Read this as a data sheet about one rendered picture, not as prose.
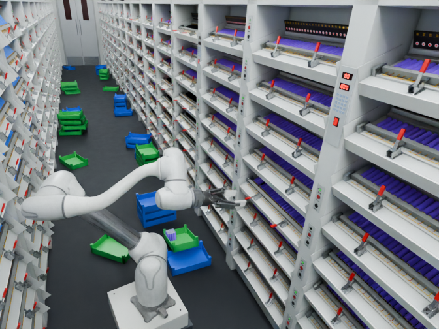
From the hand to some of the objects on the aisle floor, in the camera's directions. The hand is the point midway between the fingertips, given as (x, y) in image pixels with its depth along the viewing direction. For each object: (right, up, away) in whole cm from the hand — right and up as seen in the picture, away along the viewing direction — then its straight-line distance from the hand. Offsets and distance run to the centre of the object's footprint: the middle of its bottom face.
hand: (236, 198), depth 153 cm
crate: (-33, -56, +76) cm, 100 cm away
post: (+36, -88, +22) cm, 97 cm away
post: (+7, -58, +78) cm, 98 cm away
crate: (-90, -50, +83) cm, 132 cm away
